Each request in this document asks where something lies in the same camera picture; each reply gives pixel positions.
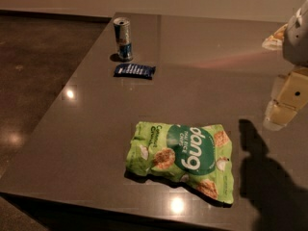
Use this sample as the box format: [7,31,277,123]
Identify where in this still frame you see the green rice chip bag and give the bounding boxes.
[126,122,234,205]

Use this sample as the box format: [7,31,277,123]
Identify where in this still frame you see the silver blue energy drink can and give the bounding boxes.
[114,17,133,62]

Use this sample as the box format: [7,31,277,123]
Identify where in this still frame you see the yellow snack packet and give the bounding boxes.
[262,24,288,51]

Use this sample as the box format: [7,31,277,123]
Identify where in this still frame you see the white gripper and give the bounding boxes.
[263,0,308,131]

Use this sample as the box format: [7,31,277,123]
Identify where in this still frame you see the blue rxbar blueberry bar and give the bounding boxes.
[114,64,156,80]

